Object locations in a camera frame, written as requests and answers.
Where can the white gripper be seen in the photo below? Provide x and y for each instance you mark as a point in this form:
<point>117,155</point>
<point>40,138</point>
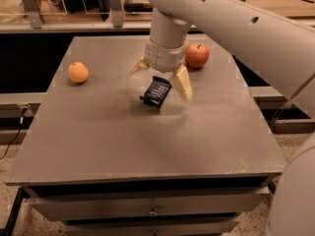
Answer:
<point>164,57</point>

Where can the dark blue rxbar wrapper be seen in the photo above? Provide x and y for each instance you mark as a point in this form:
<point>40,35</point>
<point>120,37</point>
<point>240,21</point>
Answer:
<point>157,92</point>

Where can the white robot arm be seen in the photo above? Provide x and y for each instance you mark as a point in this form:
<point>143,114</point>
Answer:
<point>280,51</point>

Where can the red apple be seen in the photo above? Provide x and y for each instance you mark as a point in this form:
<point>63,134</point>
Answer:
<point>197,55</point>

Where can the orange fruit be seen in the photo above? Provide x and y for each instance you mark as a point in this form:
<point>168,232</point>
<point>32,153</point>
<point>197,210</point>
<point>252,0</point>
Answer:
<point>78,72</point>

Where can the grey drawer cabinet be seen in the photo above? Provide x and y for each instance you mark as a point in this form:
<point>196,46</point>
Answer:
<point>96,158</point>

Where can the round drawer knob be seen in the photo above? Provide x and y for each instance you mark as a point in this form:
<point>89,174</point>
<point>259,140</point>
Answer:
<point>152,211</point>

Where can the metal railing with posts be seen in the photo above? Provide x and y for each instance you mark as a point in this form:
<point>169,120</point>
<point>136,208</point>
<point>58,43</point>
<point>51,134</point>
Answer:
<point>82,15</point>

